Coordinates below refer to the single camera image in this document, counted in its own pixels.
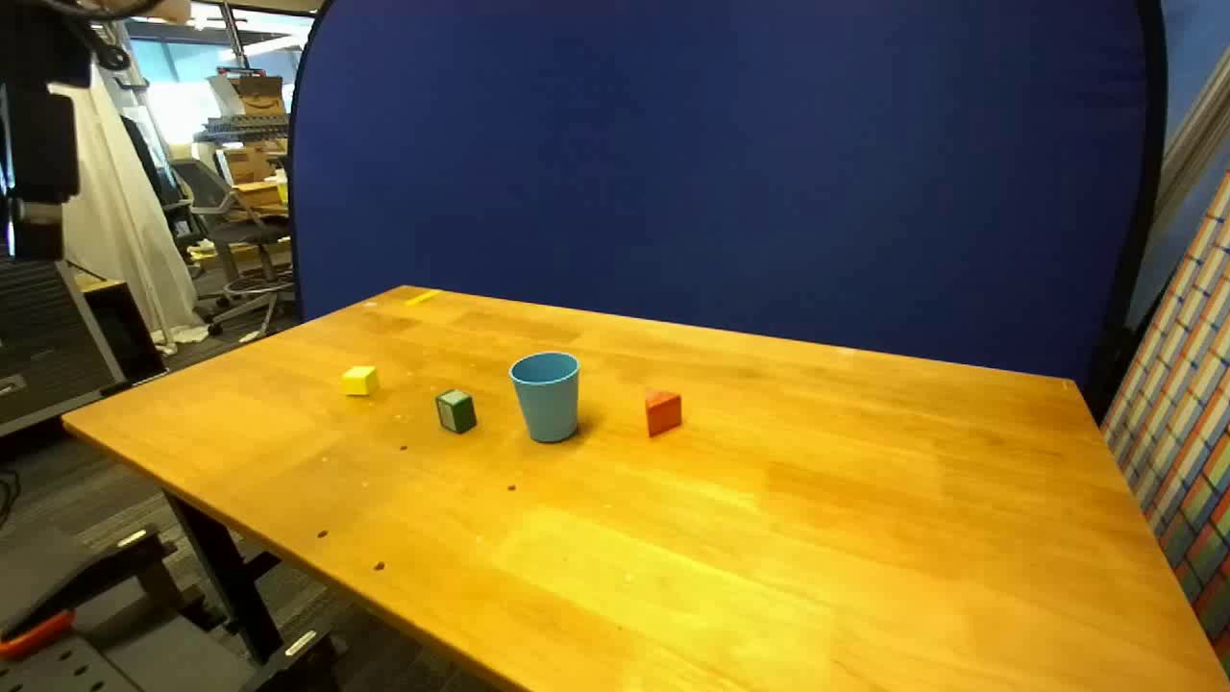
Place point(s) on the yellow cube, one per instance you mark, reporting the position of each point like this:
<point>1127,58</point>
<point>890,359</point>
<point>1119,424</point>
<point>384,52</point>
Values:
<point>360,382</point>

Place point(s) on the blue cup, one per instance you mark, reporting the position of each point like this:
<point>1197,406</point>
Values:
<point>548,400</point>

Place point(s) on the red-orange cube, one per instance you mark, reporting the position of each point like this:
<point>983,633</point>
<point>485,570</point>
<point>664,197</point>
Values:
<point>664,414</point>

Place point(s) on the green cube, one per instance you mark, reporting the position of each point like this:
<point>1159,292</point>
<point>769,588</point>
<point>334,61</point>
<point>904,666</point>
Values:
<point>454,414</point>

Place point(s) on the blue fabric backdrop screen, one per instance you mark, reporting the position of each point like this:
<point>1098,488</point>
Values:
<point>718,165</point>

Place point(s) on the shelf with cardboard boxes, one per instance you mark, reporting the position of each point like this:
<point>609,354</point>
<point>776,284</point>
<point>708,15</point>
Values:
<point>250,128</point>

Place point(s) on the white hanging cloth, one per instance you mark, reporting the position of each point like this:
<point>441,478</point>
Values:
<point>120,215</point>

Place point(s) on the colourful checkered board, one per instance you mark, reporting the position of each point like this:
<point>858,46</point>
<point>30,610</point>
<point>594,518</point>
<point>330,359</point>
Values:
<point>1193,424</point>

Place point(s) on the grey floor equipment base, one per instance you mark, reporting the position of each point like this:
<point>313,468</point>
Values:
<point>118,639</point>

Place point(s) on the black table leg frame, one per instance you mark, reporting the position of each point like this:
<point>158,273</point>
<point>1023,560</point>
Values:
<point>231,578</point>

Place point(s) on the black camera stand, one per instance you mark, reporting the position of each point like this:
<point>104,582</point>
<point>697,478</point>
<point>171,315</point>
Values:
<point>35,118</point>

